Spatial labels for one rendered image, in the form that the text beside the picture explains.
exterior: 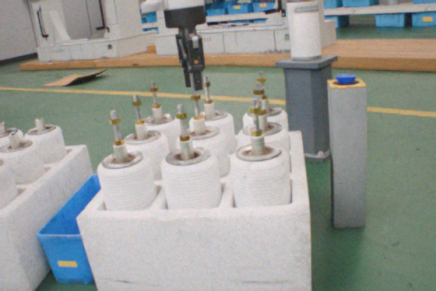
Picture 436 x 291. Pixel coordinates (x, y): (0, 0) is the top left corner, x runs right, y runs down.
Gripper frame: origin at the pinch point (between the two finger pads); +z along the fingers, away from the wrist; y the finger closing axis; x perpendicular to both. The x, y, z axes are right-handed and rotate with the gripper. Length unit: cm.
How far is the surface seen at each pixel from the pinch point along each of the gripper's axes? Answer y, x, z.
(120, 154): -7.3, 15.7, 8.5
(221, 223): -20.2, 2.4, 18.5
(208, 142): -4.4, -0.4, 10.5
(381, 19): 364, -306, 25
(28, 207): 2.9, 36.7, 19.1
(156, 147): 0.4, 8.7, 11.1
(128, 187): -11.0, 15.5, 13.3
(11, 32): 664, 176, -15
